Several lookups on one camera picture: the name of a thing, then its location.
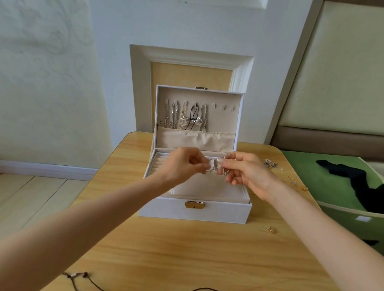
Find bow pendant cord necklace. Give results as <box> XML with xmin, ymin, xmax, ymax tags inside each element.
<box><xmin>186</xmin><ymin>102</ymin><xmax>204</xmax><ymax>132</ymax></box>

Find person's left hand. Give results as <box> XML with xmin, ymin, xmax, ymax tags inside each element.
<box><xmin>154</xmin><ymin>144</ymin><xmax>213</xmax><ymax>190</ymax></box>

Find slim silver rope chain necklace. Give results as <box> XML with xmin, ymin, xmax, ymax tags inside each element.
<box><xmin>170</xmin><ymin>100</ymin><xmax>181</xmax><ymax>130</ymax></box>

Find beige padded wall panel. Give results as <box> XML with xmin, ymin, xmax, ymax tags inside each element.
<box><xmin>267</xmin><ymin>0</ymin><xmax>384</xmax><ymax>162</ymax></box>

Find small earrings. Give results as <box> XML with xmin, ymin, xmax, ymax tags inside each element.
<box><xmin>257</xmin><ymin>157</ymin><xmax>312</xmax><ymax>238</ymax></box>

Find person's right hand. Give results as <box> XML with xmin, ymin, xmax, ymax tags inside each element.
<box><xmin>216</xmin><ymin>150</ymin><xmax>280</xmax><ymax>201</ymax></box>

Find black cloth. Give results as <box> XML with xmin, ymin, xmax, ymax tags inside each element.
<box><xmin>311</xmin><ymin>158</ymin><xmax>384</xmax><ymax>215</ymax></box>

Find silver cross pendant necklace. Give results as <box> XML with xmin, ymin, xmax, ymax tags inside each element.
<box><xmin>160</xmin><ymin>99</ymin><xmax>173</xmax><ymax>129</ymax></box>

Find white jewelry box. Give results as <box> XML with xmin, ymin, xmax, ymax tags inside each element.
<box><xmin>137</xmin><ymin>83</ymin><xmax>264</xmax><ymax>228</ymax></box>

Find person's left forearm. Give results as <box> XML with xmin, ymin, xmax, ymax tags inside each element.
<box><xmin>0</xmin><ymin>155</ymin><xmax>173</xmax><ymax>291</ymax></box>

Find silver link chain necklace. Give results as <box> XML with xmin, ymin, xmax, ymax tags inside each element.
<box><xmin>199</xmin><ymin>103</ymin><xmax>211</xmax><ymax>133</ymax></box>

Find person's right forearm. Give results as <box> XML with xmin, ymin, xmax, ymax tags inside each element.
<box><xmin>253</xmin><ymin>181</ymin><xmax>384</xmax><ymax>291</ymax></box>

